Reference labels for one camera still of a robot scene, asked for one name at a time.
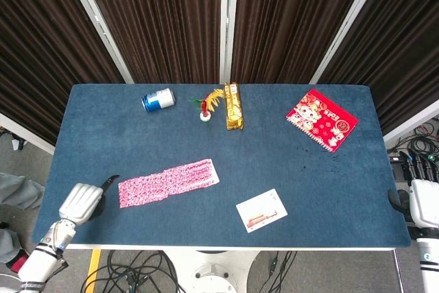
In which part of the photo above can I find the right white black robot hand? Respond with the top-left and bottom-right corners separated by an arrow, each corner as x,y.
386,150 -> 439,229

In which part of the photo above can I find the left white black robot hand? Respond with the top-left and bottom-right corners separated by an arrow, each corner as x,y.
58,174 -> 120,227

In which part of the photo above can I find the pink white playing card row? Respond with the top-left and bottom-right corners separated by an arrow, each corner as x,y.
117,158 -> 220,209

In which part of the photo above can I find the gold foil package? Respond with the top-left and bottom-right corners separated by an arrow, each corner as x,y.
224,82 -> 244,132

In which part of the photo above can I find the grey cloth heap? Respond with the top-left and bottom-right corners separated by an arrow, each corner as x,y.
0,172 -> 46,210

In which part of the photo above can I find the blue white drink can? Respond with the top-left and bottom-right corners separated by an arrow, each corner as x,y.
141,87 -> 176,114

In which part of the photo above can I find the red spiral-bound calendar notebook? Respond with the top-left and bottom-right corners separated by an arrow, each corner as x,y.
285,88 -> 359,154

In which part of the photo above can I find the blue felt table mat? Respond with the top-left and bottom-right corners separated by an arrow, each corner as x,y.
32,83 -> 412,248

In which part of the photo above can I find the brown pleated curtain panel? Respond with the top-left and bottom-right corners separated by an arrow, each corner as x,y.
0,0 -> 126,146
320,0 -> 439,136
231,0 -> 374,84
77,0 -> 222,84

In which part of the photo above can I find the feather shuttlecock with white base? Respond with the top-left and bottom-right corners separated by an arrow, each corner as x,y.
187,89 -> 226,123

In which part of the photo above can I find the white postcard with red palace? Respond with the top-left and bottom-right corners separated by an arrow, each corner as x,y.
235,188 -> 289,234

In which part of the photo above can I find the black cable tangle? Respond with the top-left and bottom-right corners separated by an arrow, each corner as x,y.
387,117 -> 439,159

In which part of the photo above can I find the black floor cable bundle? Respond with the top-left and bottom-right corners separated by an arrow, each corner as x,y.
80,250 -> 185,293

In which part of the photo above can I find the white partition frame rail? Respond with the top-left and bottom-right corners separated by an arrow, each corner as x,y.
383,98 -> 439,143
0,112 -> 56,156

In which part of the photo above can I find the white pedestal base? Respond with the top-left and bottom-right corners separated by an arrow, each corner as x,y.
164,250 -> 262,293

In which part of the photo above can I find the white partition frame post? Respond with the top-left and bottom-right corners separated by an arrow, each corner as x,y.
309,0 -> 390,85
60,0 -> 134,84
219,0 -> 240,84

